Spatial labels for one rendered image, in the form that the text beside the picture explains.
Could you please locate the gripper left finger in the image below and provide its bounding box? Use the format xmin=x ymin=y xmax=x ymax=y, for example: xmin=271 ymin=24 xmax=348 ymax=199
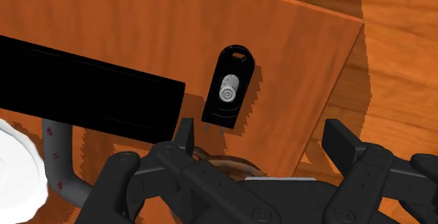
xmin=75 ymin=117 xmax=282 ymax=224

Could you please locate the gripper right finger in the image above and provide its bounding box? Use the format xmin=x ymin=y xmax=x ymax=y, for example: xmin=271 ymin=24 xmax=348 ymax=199
xmin=321 ymin=119 xmax=438 ymax=224

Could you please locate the brown round bowl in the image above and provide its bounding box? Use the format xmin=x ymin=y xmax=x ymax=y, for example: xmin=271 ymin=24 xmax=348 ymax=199
xmin=191 ymin=147 xmax=270 ymax=182

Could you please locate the black tool with white roller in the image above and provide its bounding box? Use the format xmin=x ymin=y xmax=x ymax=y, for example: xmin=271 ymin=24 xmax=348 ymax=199
xmin=201 ymin=44 xmax=256 ymax=137

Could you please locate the long black box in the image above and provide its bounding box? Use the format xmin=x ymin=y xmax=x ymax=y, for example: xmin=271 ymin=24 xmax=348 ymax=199
xmin=0 ymin=34 xmax=187 ymax=145

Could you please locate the orange wooden table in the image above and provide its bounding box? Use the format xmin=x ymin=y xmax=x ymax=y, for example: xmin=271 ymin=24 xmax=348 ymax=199
xmin=0 ymin=0 xmax=364 ymax=224

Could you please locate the white mug with grey handle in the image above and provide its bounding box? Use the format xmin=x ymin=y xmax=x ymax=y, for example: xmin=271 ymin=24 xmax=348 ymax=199
xmin=0 ymin=117 xmax=95 ymax=224

